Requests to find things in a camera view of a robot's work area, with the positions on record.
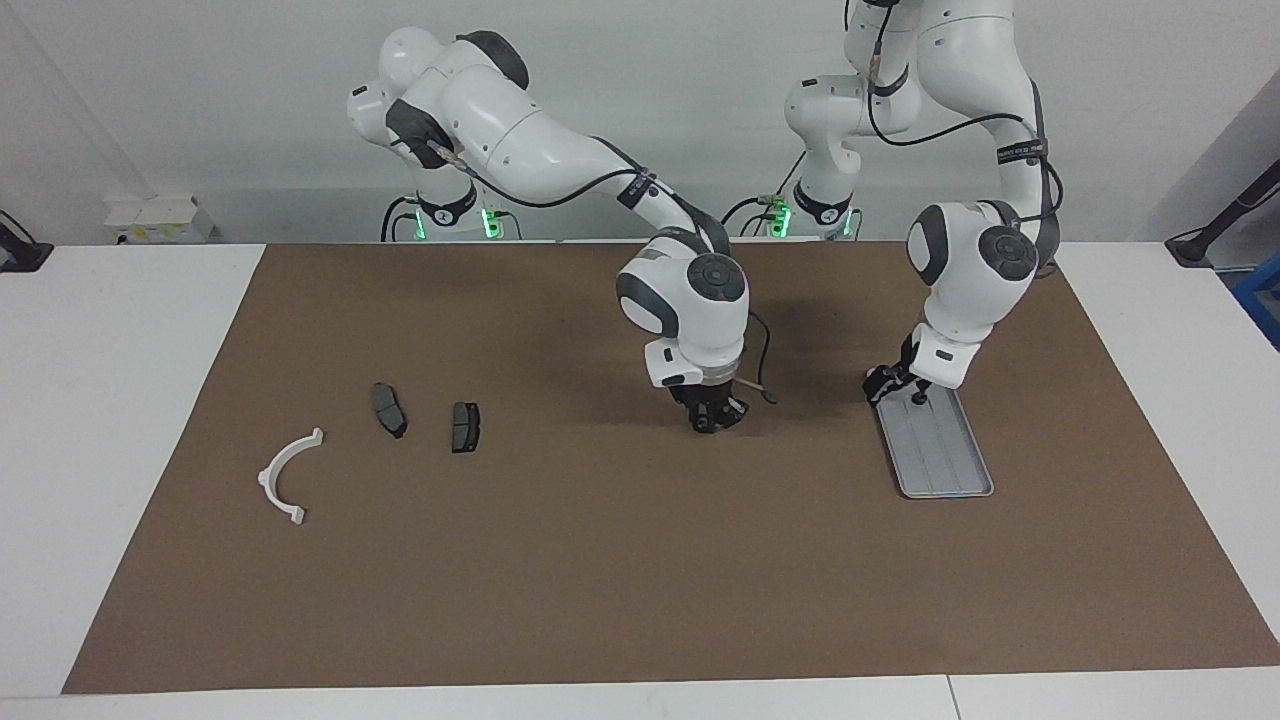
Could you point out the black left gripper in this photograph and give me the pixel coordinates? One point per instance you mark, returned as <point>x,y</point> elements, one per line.
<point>908,355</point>

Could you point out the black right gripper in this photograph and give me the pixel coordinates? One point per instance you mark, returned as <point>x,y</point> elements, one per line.
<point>700,394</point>

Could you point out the large black bearing gear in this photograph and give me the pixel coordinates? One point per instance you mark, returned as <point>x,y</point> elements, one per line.
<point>720,419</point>

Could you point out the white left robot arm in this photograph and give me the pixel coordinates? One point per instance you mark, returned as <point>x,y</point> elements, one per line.
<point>970,270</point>

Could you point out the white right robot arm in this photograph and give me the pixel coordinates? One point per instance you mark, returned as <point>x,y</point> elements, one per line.
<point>520,130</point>

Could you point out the silver metal tray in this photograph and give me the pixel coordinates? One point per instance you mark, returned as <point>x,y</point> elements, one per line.
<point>940,450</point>

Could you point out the brown table mat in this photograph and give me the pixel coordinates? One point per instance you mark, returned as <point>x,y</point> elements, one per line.
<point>600,580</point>

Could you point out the small rectangular brake pad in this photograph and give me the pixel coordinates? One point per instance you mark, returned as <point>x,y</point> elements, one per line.
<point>466,427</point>

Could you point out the long dark brake pad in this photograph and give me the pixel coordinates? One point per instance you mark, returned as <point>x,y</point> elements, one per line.
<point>390,410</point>

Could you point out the black angled stand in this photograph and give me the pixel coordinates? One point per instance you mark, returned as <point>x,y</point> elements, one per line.
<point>1225,215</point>

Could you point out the blue plastic crate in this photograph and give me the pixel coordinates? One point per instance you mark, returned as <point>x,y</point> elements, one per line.
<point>1262,300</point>

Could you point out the white cardboard box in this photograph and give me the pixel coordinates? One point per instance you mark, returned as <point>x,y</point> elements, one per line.
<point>160,215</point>

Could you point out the black table clamp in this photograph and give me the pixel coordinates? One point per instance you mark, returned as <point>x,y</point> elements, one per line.
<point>20,250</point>

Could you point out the white semicircular plastic bracket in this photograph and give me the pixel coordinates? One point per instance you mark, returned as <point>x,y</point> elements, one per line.
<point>265,478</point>

